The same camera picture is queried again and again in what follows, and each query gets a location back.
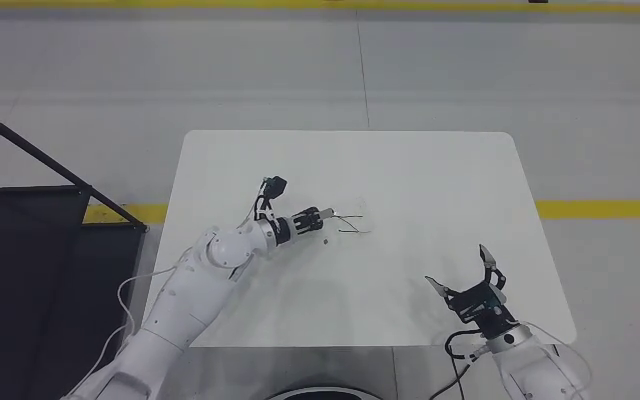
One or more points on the black metal bar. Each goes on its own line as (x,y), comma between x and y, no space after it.
(70,176)

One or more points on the clear plastic stand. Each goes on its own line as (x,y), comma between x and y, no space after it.
(366,215)

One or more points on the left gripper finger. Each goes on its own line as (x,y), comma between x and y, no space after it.
(326,213)
(312,226)

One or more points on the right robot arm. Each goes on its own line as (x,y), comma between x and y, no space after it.
(537,372)

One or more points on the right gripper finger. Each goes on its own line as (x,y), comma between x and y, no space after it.
(442,288)
(491,266)

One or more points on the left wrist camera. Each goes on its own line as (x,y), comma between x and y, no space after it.
(274,187)

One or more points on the thin black zip tie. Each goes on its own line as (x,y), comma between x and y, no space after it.
(348,224)

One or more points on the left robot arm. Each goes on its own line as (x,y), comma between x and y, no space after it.
(190,295)

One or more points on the dark partition panel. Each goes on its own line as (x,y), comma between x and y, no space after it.
(55,300)

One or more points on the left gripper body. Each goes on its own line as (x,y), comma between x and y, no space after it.
(283,231)

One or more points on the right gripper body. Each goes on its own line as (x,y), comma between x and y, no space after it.
(502,332)

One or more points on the robot body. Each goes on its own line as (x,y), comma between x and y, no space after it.
(324,394)

